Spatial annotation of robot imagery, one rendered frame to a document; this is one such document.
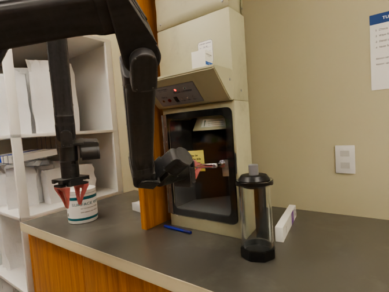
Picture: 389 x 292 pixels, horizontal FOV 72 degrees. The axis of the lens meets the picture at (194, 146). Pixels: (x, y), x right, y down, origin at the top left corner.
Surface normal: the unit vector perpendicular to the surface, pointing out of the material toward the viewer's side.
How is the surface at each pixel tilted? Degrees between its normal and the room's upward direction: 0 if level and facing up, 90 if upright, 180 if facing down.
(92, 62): 90
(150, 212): 90
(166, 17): 90
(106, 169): 90
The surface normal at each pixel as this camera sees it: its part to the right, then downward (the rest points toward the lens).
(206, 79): -0.37, 0.77
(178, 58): -0.59, 0.09
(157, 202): 0.80, -0.02
